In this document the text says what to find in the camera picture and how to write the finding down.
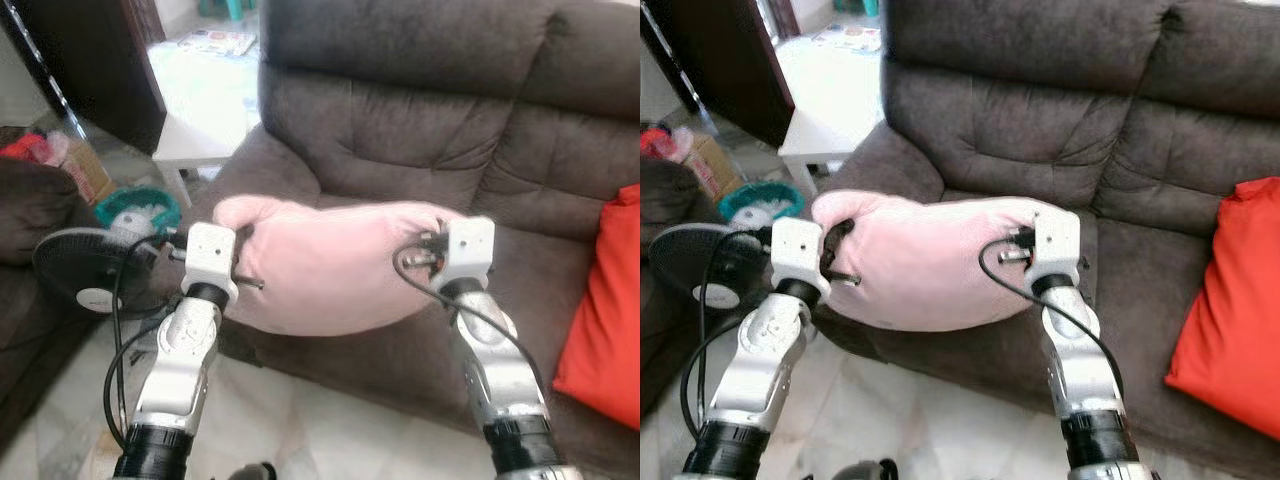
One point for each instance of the red pillow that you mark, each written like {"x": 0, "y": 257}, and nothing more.
{"x": 600, "y": 320}
{"x": 1230, "y": 320}

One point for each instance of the brown cardboard box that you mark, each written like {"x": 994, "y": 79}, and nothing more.
{"x": 715, "y": 168}
{"x": 90, "y": 172}

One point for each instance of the white side table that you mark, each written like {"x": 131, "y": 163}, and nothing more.
{"x": 205, "y": 120}
{"x": 830, "y": 110}

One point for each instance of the dark wooden door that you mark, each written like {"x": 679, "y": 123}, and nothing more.
{"x": 725, "y": 55}
{"x": 95, "y": 60}

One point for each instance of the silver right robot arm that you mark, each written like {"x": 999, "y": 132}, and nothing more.
{"x": 1085, "y": 385}
{"x": 500, "y": 390}

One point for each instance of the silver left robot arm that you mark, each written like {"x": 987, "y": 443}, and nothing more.
{"x": 175, "y": 370}
{"x": 755, "y": 370}

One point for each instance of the red bag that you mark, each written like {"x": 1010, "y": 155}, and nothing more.
{"x": 20, "y": 148}
{"x": 652, "y": 142}

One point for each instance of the dark brown fabric sofa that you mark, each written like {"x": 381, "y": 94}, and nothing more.
{"x": 420, "y": 130}
{"x": 1040, "y": 125}

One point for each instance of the teal woven basket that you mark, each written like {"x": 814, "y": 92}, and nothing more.
{"x": 745, "y": 198}
{"x": 125, "y": 205}

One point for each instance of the colourful printed play mat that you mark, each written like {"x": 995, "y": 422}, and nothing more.
{"x": 215, "y": 43}
{"x": 848, "y": 37}

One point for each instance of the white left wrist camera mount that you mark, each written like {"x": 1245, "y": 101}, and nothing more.
{"x": 797, "y": 255}
{"x": 210, "y": 258}

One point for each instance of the black floor fan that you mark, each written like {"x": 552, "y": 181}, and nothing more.
{"x": 80, "y": 265}
{"x": 690, "y": 260}

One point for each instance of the clear plastic bag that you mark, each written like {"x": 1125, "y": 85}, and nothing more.
{"x": 55, "y": 148}
{"x": 682, "y": 144}

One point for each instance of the silver left robot leg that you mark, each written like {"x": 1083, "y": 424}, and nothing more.
{"x": 255, "y": 472}
{"x": 868, "y": 470}

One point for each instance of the pink pillow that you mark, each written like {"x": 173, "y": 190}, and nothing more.
{"x": 330, "y": 265}
{"x": 930, "y": 260}

